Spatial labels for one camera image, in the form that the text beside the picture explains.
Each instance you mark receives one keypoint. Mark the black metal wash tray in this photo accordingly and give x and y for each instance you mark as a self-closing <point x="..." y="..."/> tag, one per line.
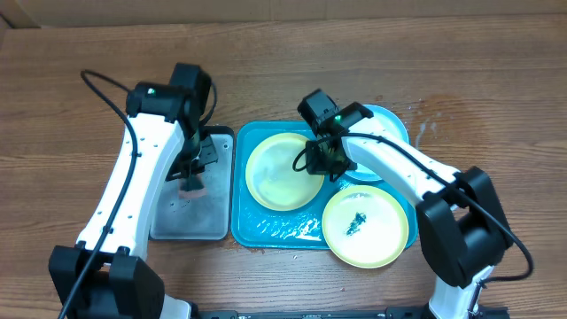
<point x="205" y="218"/>

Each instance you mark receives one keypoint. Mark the teal plastic serving tray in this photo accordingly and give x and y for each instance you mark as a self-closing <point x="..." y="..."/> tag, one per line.
<point x="254" y="225"/>

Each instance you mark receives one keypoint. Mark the pink green scrub sponge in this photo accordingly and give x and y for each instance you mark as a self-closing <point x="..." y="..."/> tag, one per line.
<point x="190" y="194"/>

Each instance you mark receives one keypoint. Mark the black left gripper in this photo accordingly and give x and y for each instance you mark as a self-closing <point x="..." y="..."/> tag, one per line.
<point x="210" y="157"/>

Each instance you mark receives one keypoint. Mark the yellow plate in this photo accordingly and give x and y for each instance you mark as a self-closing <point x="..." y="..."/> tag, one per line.
<point x="270" y="178"/>
<point x="365" y="227"/>

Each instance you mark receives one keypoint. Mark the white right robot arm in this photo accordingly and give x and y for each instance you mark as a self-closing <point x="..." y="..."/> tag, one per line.
<point x="457" y="215"/>

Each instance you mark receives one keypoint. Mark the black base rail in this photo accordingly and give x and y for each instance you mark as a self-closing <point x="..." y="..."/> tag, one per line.
<point x="310" y="313"/>

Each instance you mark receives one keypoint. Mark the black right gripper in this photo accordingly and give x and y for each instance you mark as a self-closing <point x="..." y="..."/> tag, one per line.
<point x="326" y="160"/>

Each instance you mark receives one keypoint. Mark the brown cardboard backboard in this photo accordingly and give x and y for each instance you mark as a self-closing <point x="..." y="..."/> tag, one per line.
<point x="82" y="13"/>

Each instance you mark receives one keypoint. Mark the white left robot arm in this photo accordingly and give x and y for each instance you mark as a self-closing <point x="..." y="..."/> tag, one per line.
<point x="105" y="273"/>

